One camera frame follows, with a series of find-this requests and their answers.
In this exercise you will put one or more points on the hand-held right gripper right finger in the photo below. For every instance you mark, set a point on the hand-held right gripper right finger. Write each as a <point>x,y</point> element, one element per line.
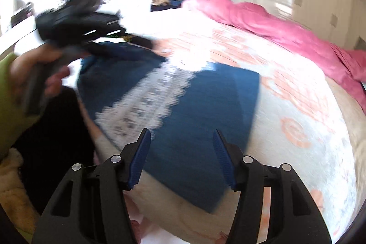
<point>224,158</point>

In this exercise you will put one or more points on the person's black clothing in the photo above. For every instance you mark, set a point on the person's black clothing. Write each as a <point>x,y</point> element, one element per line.
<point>54,141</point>

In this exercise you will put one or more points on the cream fluffy cloth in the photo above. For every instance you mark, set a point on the cream fluffy cloth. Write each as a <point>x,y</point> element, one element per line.
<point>14,189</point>

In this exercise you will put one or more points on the white desk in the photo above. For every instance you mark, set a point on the white desk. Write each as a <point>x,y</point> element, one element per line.
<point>17,29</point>

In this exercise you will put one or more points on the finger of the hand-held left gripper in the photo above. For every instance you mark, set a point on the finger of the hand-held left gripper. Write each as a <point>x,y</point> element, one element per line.
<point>141,42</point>

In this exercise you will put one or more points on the pink duvet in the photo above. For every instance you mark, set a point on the pink duvet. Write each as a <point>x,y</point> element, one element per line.
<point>286,29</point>

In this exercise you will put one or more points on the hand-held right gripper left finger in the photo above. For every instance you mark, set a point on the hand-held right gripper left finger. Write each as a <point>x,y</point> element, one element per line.
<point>140,158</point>

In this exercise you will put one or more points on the person's left forearm green sleeve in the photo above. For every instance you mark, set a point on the person's left forearm green sleeve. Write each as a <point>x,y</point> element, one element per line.
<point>11,112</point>

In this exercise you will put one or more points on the person's left hand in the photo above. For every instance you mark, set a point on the person's left hand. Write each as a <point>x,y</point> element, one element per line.
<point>34,66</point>

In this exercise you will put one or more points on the blue denim pants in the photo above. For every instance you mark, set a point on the blue denim pants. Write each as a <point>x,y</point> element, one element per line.
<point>194,146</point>

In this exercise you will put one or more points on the bed with white lace cover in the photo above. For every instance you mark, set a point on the bed with white lace cover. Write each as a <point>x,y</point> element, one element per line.
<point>300,118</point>

